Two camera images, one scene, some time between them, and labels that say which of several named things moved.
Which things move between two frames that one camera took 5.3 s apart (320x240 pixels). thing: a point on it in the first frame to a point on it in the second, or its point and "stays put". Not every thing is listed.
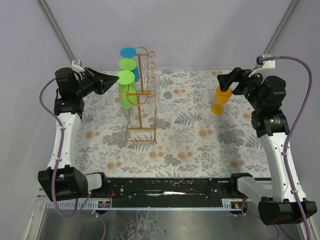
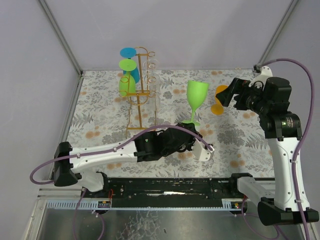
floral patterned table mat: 173,132 stays put
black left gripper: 97,83 to 186,136
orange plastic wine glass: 222,98 stays put
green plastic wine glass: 127,89 to 196,93
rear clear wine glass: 150,65 stays put
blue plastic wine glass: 129,52 stays put
